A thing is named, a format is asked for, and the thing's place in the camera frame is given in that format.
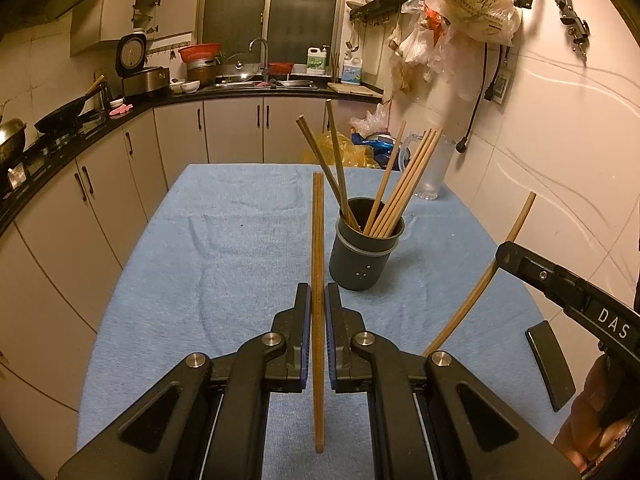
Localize clear plastic pitcher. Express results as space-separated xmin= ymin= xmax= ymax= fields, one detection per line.
xmin=397 ymin=132 xmax=455 ymax=201

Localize black wok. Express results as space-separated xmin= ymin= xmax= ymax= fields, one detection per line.
xmin=34 ymin=97 xmax=108 ymax=135

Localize black power cable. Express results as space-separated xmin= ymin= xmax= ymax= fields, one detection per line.
xmin=455 ymin=42 xmax=511 ymax=153

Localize white jug green label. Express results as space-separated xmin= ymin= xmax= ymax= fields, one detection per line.
xmin=306 ymin=46 xmax=331 ymax=75

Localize dark wooden chopstick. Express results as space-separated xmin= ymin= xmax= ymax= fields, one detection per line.
xmin=312 ymin=172 xmax=326 ymax=453

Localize black kitchen countertop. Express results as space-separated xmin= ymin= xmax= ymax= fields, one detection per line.
xmin=0 ymin=85 xmax=385 ymax=233

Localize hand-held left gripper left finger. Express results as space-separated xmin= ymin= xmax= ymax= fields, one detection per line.
xmin=56 ymin=282 xmax=313 ymax=480

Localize yellow plastic bag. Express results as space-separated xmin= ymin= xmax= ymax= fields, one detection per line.
xmin=302 ymin=131 xmax=381 ymax=170

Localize brown cooking pot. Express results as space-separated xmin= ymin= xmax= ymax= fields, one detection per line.
xmin=186 ymin=60 xmax=218 ymax=86

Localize blue printed bag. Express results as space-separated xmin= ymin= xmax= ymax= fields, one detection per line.
xmin=350 ymin=130 xmax=401 ymax=155

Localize wall power socket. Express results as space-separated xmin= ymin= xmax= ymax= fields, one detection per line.
xmin=492 ymin=70 xmax=513 ymax=106

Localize glass pot lid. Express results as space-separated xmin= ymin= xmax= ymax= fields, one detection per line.
xmin=220 ymin=52 xmax=263 ymax=82

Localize white crumpled plastic bag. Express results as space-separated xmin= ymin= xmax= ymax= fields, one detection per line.
xmin=349 ymin=104 xmax=390 ymax=137

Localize bunch of wooden chopsticks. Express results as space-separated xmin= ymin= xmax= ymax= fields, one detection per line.
xmin=325 ymin=99 xmax=445 ymax=238

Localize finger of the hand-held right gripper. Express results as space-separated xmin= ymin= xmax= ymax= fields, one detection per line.
xmin=495 ymin=241 xmax=588 ymax=311
xmin=525 ymin=320 xmax=577 ymax=413

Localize red plastic basin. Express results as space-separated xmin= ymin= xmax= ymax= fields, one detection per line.
xmin=178 ymin=43 xmax=222 ymax=63

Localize open grey wall cabinet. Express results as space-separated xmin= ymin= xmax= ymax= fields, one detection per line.
xmin=70 ymin=0 xmax=193 ymax=58

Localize beige lower cabinets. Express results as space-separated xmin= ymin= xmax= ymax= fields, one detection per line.
xmin=0 ymin=95 xmax=383 ymax=461

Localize light wooden chopstick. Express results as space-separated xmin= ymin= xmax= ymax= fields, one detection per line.
xmin=422 ymin=191 xmax=538 ymax=358

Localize person's right hand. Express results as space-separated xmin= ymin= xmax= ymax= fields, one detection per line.
xmin=552 ymin=355 xmax=633 ymax=473

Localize steel kitchen sink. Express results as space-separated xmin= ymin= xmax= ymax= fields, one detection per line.
xmin=215 ymin=77 xmax=318 ymax=90

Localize dark grey chopstick cup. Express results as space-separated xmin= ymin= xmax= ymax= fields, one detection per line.
xmin=328 ymin=197 xmax=405 ymax=292

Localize gas stove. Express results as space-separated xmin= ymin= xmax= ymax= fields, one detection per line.
xmin=0 ymin=115 xmax=108 ymax=196

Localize blue table cloth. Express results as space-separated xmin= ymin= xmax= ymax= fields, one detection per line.
xmin=75 ymin=162 xmax=576 ymax=480

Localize hanging bag of noodles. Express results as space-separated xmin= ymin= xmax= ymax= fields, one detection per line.
xmin=425 ymin=0 xmax=522 ymax=43

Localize kitchen window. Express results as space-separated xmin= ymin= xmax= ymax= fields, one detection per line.
xmin=200 ymin=0 xmax=346 ymax=66

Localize metal faucet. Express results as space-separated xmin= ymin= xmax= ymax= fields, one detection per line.
xmin=248 ymin=37 xmax=271 ymax=78

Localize clear hanging plastic bag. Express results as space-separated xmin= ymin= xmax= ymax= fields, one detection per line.
xmin=435 ymin=30 xmax=483 ymax=102

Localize white jug blue label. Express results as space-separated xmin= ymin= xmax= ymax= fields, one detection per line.
xmin=341 ymin=55 xmax=363 ymax=85

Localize rice cooker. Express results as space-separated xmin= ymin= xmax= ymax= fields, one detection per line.
xmin=116 ymin=32 xmax=170 ymax=98

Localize white hanging plastic bag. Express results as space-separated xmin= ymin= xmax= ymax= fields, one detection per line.
xmin=400 ymin=10 xmax=441 ymax=64

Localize hanging bag of dried food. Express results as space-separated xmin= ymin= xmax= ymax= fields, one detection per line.
xmin=390 ymin=55 xmax=416 ymax=96

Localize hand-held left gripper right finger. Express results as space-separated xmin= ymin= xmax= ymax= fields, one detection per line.
xmin=324 ymin=282 xmax=583 ymax=480

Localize metal pot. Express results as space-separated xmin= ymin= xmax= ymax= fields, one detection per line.
xmin=0 ymin=118 xmax=28 ymax=166

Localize orange hanging plastic bag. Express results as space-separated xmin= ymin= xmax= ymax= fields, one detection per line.
xmin=420 ymin=2 xmax=446 ymax=44

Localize wooden cutting board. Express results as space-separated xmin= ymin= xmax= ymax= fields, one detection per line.
xmin=327 ymin=81 xmax=383 ymax=97

